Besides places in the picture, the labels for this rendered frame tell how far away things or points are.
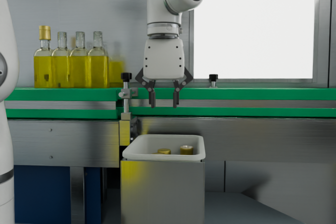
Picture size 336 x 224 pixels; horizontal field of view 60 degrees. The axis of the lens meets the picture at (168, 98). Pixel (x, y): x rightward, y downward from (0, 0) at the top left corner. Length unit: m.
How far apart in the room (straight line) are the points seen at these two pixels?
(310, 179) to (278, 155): 0.30
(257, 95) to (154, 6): 0.39
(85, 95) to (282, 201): 0.78
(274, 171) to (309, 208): 0.18
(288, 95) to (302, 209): 0.48
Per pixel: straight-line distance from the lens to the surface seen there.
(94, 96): 0.81
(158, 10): 0.71
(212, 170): 1.11
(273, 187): 1.16
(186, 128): 0.86
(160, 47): 0.71
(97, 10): 1.11
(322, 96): 0.94
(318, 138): 0.93
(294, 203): 1.20
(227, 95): 0.87
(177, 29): 0.71
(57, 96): 0.85
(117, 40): 1.07
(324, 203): 1.23
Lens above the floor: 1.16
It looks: 4 degrees down
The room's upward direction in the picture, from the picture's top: straight up
